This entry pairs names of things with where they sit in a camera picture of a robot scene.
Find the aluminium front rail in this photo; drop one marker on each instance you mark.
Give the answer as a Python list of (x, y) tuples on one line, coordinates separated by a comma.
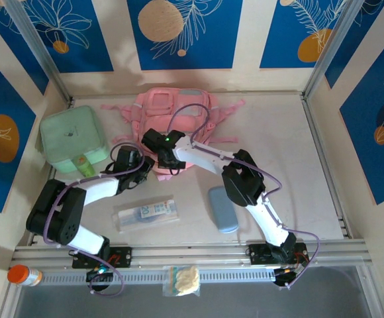
[(192, 255)]

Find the pink backpack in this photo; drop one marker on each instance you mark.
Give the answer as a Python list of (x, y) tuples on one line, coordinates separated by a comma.
[(185, 122)]

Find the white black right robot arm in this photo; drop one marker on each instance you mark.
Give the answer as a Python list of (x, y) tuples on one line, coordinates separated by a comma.
[(245, 179)]

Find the black controller board green light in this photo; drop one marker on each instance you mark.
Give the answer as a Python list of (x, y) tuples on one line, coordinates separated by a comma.
[(97, 275)]

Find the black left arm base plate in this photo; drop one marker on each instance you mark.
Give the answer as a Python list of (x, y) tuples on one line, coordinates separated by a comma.
[(122, 258)]

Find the aluminium side rail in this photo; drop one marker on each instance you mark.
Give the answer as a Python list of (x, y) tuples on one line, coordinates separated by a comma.
[(311, 116), (33, 240)]

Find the mint green lunch bag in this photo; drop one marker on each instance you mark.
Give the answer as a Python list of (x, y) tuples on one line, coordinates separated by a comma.
[(69, 132)]

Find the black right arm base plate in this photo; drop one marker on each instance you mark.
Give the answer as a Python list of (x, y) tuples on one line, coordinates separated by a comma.
[(259, 253)]

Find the bright green bottle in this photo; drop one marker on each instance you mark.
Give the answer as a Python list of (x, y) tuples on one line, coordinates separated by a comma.
[(85, 167)]

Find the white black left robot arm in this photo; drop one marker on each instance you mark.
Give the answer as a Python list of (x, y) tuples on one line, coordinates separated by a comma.
[(56, 215)]

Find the grey blue pencil case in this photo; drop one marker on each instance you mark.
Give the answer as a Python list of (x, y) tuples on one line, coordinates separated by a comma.
[(223, 212)]

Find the aluminium corner post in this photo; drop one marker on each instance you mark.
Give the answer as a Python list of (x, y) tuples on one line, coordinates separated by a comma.
[(40, 49), (331, 49)]

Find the clear bag white contents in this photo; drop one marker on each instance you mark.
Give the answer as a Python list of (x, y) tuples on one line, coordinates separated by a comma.
[(183, 280)]

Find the orange capped pill bottle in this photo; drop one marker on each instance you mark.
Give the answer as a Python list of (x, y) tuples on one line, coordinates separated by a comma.
[(23, 275)]

